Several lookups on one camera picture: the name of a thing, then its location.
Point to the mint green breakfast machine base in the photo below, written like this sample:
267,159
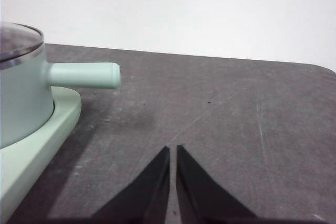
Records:
39,150

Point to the glass lid with green knob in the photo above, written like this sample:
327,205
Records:
18,37

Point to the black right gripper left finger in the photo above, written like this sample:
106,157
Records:
147,197

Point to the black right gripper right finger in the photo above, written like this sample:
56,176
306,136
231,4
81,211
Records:
199,197

